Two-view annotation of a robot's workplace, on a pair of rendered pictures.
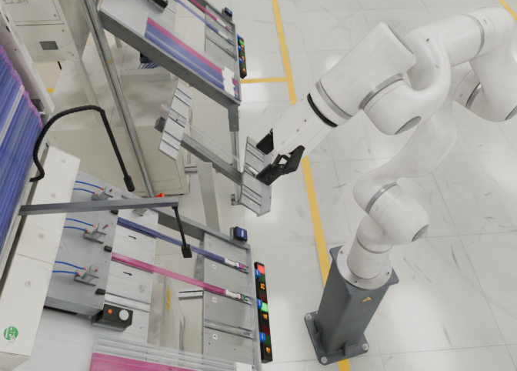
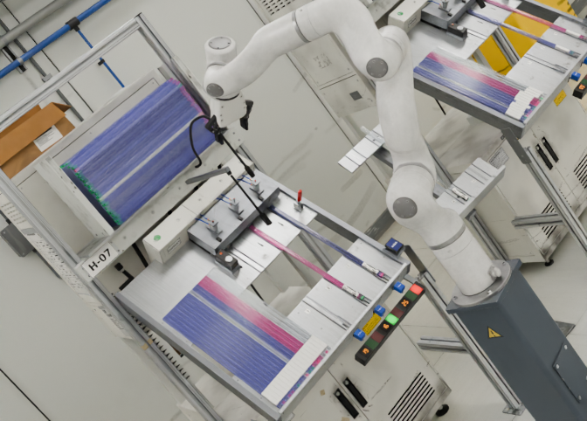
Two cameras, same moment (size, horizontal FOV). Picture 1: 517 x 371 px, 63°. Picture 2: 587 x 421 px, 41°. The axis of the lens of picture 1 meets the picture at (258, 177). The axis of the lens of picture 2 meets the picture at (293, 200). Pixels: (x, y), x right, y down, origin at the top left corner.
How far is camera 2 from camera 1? 2.19 m
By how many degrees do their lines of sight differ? 64
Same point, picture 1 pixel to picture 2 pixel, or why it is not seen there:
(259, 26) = not seen: outside the picture
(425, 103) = (214, 75)
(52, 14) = (347, 68)
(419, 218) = (394, 190)
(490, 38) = (304, 20)
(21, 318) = (165, 233)
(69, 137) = not seen: hidden behind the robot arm
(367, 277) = (465, 293)
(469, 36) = (281, 25)
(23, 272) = (179, 214)
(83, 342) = (204, 269)
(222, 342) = (313, 318)
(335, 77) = not seen: hidden behind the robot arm
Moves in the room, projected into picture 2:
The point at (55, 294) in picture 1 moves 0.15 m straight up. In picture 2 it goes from (192, 231) to (165, 198)
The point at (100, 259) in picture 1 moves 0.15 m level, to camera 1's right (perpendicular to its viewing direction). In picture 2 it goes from (231, 223) to (249, 221)
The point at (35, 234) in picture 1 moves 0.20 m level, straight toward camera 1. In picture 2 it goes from (196, 197) to (181, 223)
